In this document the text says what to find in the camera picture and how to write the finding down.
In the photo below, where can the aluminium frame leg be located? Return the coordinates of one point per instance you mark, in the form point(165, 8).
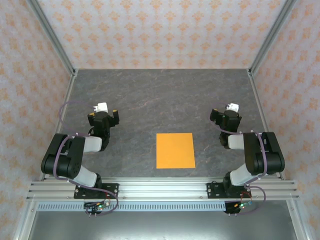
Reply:
point(297, 222)
point(25, 222)

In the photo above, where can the small circuit board with LED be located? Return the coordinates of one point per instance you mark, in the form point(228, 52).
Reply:
point(242, 205)
point(100, 205)

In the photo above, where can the grey metal sheet panel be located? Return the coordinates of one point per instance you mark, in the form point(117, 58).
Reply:
point(162, 226)

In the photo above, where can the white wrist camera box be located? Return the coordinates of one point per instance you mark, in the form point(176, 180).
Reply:
point(232, 107)
point(102, 107)

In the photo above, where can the aluminium table side rail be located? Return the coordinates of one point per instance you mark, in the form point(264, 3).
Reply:
point(63, 110)
point(261, 110)

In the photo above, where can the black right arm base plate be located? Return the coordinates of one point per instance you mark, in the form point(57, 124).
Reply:
point(215, 191)

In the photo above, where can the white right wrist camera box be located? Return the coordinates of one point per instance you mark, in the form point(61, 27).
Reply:
point(232, 107)

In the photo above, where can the aluminium frame post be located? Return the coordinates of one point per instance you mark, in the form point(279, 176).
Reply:
point(52, 35)
point(272, 35)

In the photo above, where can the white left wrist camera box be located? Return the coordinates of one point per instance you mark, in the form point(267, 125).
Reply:
point(102, 107)

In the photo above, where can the orange square paper sheet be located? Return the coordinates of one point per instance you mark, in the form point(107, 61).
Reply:
point(175, 151)

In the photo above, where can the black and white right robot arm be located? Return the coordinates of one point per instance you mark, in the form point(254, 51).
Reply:
point(255, 155)

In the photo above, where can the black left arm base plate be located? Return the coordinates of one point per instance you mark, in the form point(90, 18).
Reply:
point(112, 191)

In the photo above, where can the aluminium mounting beam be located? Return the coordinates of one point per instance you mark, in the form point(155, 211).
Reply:
point(162, 188)

